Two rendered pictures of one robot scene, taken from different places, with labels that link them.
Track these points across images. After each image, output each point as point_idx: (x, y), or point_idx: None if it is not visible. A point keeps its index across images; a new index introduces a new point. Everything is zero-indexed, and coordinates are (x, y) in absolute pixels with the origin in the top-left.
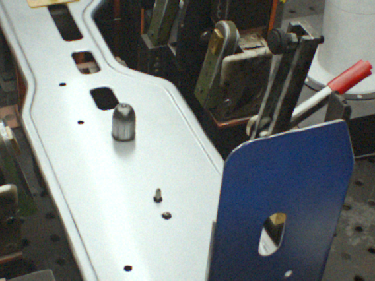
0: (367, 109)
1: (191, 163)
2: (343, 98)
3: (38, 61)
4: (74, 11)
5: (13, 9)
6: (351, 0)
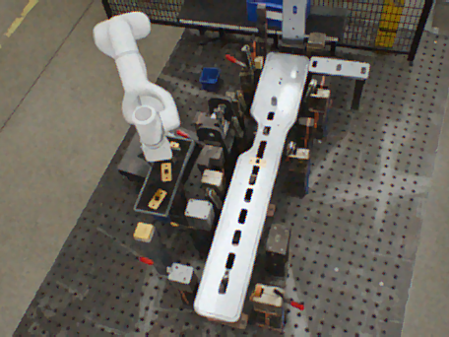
0: (175, 128)
1: (265, 88)
2: (252, 34)
3: (279, 136)
4: (255, 153)
5: (273, 162)
6: None
